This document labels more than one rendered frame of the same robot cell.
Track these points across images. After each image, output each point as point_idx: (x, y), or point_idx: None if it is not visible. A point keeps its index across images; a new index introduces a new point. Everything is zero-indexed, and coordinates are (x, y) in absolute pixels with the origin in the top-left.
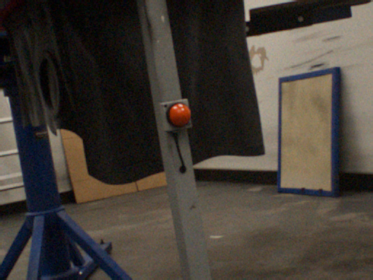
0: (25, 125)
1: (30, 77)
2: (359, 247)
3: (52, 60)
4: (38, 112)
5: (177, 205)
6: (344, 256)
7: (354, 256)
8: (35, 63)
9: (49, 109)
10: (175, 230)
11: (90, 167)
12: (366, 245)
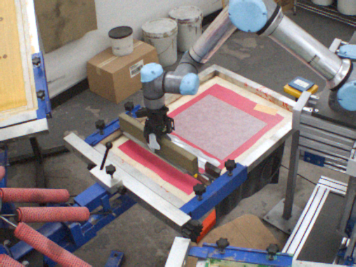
0: (217, 222)
1: (240, 185)
2: (18, 224)
3: (280, 152)
4: (237, 200)
5: (299, 157)
6: (34, 229)
7: (37, 224)
8: (253, 171)
9: (266, 179)
10: (295, 165)
11: (277, 180)
12: (14, 222)
